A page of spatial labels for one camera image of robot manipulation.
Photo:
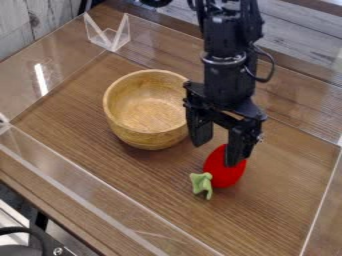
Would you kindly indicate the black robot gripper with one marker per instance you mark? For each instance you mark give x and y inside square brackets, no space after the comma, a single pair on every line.
[221,101]

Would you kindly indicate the red felt strawberry toy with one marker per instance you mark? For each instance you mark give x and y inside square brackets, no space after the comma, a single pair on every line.
[217,175]

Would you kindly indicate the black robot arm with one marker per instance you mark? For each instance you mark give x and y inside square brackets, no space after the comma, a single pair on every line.
[232,26]

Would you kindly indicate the light wooden bowl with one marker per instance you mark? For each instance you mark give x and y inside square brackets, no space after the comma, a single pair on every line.
[144,108]

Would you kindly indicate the clear acrylic tray enclosure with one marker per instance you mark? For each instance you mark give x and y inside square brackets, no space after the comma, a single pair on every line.
[97,152]

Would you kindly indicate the black table leg bracket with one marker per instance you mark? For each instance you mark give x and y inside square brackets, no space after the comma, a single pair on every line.
[50,245]

